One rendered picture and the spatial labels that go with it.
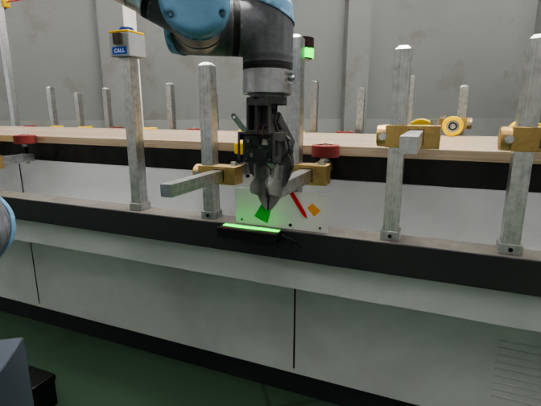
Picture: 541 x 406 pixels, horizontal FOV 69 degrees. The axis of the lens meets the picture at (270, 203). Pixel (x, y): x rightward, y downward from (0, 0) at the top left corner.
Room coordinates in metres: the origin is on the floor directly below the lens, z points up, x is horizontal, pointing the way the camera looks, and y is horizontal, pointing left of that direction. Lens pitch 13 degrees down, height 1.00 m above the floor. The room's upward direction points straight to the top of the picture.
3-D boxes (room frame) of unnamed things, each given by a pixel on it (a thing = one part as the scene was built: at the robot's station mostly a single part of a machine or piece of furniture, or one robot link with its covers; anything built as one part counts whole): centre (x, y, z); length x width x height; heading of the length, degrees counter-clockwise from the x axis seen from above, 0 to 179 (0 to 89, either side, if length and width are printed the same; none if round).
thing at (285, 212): (1.01, -0.02, 0.75); 0.26 x 0.01 x 0.10; 68
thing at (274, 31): (0.75, 0.01, 1.13); 0.10 x 0.09 x 0.12; 98
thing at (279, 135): (0.74, 0.01, 0.96); 0.09 x 0.08 x 0.12; 157
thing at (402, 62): (0.92, -0.29, 0.90); 0.04 x 0.04 x 0.48; 68
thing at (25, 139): (1.62, 1.00, 0.85); 0.08 x 0.08 x 0.11
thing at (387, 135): (0.91, -0.31, 0.95); 0.14 x 0.06 x 0.05; 68
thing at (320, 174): (1.01, -0.08, 0.85); 0.14 x 0.06 x 0.05; 68
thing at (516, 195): (0.82, -0.52, 0.91); 0.04 x 0.04 x 0.48; 68
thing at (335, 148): (1.15, -0.16, 0.85); 0.08 x 0.08 x 0.11
